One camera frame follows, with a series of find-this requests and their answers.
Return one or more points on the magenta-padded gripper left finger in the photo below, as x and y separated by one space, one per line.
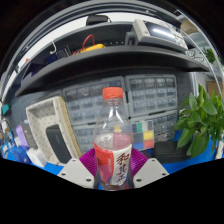
75 172

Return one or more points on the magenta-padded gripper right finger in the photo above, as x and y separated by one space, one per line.
150 172

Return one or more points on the clear red-capped drink bottle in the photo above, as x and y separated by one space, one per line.
112 143

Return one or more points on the flat black case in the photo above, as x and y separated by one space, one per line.
170 151

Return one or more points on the black zip case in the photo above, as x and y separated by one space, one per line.
58 145

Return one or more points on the grey small-parts drawer cabinet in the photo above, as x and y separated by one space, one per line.
151 95
85 138
165 126
85 100

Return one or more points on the clear organizer with coloured parts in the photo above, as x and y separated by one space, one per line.
143 135

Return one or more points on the purple plastic bag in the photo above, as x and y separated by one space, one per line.
21 135

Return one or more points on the white perforated tray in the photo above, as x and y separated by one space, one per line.
43 113

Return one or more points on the green potted plant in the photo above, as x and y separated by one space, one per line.
200 123

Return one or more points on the small white device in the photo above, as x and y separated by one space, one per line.
220 150

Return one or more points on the teal hanging tool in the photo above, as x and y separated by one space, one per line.
5 109

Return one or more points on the dark overhead shelf unit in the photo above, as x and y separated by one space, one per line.
110 58

